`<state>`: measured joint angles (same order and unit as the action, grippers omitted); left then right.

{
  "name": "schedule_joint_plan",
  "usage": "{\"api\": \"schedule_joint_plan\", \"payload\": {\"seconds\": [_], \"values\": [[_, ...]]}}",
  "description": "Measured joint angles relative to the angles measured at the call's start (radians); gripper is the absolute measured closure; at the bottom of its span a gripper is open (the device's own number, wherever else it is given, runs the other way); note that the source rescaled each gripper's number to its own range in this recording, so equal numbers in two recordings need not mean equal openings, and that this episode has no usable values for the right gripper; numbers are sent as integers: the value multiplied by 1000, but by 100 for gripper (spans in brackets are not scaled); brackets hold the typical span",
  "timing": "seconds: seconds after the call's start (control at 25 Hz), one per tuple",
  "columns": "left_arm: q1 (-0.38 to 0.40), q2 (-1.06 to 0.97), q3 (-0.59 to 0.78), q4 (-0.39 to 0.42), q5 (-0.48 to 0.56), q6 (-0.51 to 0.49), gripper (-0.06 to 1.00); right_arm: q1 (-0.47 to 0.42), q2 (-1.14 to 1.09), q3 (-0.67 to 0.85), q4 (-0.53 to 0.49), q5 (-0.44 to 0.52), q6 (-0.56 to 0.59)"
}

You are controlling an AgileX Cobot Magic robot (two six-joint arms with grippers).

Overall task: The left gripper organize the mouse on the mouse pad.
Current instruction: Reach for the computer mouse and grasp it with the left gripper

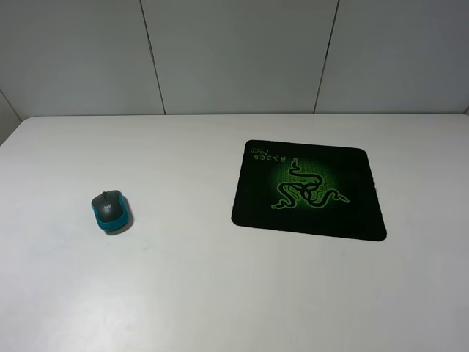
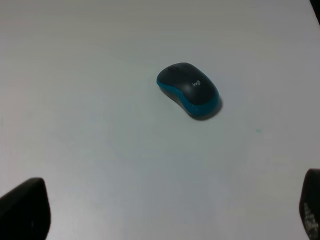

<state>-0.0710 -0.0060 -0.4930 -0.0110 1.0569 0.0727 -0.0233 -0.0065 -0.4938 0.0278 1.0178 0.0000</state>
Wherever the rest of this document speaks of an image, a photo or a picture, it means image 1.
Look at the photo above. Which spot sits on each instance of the black and teal computer mouse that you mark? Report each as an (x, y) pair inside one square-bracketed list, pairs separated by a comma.
[(112, 212)]

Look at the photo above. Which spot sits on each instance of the black green snake mouse pad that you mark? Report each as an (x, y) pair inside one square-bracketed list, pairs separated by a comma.
[(308, 188)]

